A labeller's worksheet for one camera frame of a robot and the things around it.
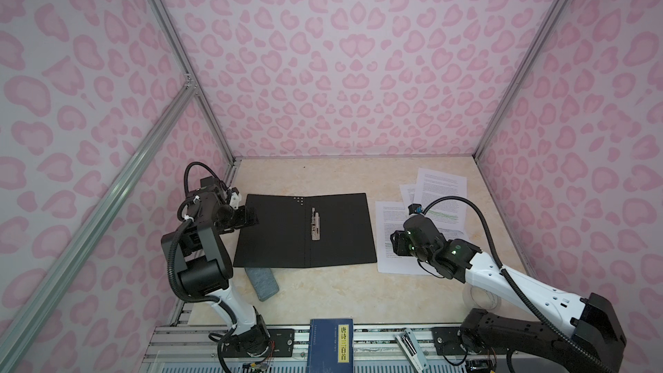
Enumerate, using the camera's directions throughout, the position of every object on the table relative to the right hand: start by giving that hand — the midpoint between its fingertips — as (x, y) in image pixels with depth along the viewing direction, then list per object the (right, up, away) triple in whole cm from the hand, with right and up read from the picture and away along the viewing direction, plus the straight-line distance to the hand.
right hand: (395, 237), depth 80 cm
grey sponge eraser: (-41, -15, +2) cm, 44 cm away
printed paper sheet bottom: (+2, +3, +21) cm, 21 cm away
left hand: (-51, +3, +11) cm, 52 cm away
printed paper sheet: (+12, +12, +27) cm, 32 cm away
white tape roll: (+24, -18, -2) cm, 30 cm away
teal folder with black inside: (-30, -1, +17) cm, 34 cm away
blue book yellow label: (-20, -29, -8) cm, 36 cm away
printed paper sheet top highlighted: (+26, +4, +20) cm, 33 cm away
